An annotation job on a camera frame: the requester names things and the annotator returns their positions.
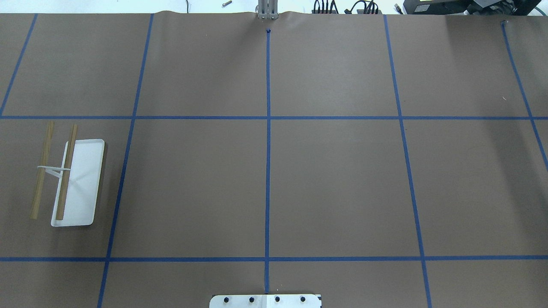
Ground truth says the white towel rack base tray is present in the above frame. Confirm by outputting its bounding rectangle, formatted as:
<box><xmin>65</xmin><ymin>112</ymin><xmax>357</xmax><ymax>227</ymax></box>
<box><xmin>51</xmin><ymin>139</ymin><xmax>105</xmax><ymax>227</ymax></box>

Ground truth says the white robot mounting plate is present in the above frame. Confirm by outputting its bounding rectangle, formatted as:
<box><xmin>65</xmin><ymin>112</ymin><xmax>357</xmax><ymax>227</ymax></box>
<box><xmin>209</xmin><ymin>294</ymin><xmax>322</xmax><ymax>308</ymax></box>

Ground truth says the black monitor stand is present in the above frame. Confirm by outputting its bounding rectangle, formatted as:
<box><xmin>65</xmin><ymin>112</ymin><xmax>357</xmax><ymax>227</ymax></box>
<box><xmin>403</xmin><ymin>0</ymin><xmax>541</xmax><ymax>16</ymax></box>

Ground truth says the aluminium frame post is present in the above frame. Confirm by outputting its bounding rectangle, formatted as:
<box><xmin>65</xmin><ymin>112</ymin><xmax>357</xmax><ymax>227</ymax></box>
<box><xmin>256</xmin><ymin>0</ymin><xmax>279</xmax><ymax>20</ymax></box>

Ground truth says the black cable hub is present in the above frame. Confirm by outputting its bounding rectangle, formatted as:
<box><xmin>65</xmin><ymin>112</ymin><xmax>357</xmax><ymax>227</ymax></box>
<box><xmin>311</xmin><ymin>0</ymin><xmax>339</xmax><ymax>14</ymax></box>

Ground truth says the white rack bracket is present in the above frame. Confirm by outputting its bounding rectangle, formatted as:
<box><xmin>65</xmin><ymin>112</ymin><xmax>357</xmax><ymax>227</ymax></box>
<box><xmin>37</xmin><ymin>166</ymin><xmax>71</xmax><ymax>178</ymax></box>

